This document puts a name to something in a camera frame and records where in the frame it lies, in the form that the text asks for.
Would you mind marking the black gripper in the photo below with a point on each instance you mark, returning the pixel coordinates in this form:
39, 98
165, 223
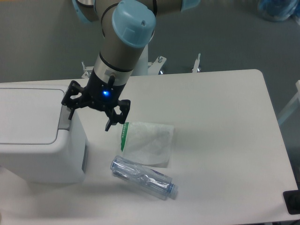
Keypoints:
99, 96

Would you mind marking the white push-top trash can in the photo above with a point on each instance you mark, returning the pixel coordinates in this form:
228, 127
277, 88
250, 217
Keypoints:
40, 139

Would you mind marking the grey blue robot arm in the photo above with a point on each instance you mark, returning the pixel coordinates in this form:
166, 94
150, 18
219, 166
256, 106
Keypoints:
127, 26

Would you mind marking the white green plastic bag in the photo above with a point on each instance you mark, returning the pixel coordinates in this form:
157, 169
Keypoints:
146, 143

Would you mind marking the crushed clear plastic bottle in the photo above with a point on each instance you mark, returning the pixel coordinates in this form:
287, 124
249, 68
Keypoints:
149, 180

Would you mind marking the blue plastic bag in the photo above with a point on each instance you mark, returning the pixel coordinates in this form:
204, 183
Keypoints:
276, 10

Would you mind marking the black device at table edge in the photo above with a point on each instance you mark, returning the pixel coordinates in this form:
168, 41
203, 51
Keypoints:
292, 201

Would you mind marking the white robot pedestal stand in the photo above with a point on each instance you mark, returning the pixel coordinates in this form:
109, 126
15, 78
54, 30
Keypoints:
153, 68

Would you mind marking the white frame at right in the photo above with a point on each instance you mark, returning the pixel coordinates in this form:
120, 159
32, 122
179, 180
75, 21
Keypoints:
290, 107

